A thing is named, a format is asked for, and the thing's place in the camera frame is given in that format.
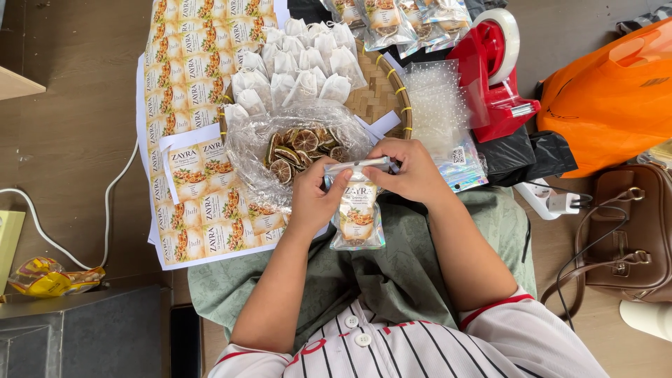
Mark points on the person's right hand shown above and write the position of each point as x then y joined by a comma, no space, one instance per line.
417,176

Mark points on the person's left hand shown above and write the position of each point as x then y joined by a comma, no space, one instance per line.
311,202

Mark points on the clear labelled pouch of dried fruit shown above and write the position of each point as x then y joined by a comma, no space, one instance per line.
358,212

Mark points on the empty holographic pouch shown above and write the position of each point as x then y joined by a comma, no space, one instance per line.
462,165

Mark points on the clear bag of dried citrus slices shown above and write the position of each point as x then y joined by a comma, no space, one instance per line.
299,149

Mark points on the white paper strips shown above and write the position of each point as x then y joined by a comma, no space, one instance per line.
380,126

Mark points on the stack of empty dotted clear pouches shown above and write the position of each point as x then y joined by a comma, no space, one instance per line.
438,105

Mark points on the green patterned trousers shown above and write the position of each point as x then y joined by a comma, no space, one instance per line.
399,262

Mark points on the round woven bamboo tray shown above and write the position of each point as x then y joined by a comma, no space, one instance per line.
375,94

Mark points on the black plastic bag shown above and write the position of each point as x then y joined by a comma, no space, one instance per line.
525,155

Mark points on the red tape dispenser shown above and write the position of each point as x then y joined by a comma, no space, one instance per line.
491,89

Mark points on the small cut strip of labels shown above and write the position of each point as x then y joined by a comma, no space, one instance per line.
202,168

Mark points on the white power strip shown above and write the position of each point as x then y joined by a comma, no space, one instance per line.
535,197

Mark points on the pile of white tea bags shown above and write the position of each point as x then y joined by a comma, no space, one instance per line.
296,68

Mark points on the filled clear labelled pouch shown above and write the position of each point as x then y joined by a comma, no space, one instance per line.
386,22
451,18
422,29
346,11

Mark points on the white charger plug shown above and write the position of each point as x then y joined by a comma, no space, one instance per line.
564,203

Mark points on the white tape roll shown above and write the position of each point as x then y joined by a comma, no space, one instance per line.
504,42

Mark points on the white striped jersey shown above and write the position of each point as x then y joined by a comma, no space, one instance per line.
420,346

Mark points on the large sheet of printed labels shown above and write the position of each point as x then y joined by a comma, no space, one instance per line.
183,78

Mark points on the orange shopping bag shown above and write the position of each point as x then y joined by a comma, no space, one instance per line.
609,99

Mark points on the brown leather handbag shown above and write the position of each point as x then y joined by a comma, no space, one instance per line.
630,236

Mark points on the dark grey box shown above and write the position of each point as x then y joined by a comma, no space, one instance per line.
78,336

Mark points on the white round container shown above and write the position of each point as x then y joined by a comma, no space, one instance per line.
648,317

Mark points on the yellow snack wrapper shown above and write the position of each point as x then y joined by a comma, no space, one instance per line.
50,276

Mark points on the striped black white cloth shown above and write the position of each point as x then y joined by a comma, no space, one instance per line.
643,21

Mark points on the pale yellow box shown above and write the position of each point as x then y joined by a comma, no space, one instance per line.
9,246

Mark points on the wooden shelf board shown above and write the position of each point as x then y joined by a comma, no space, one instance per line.
15,84

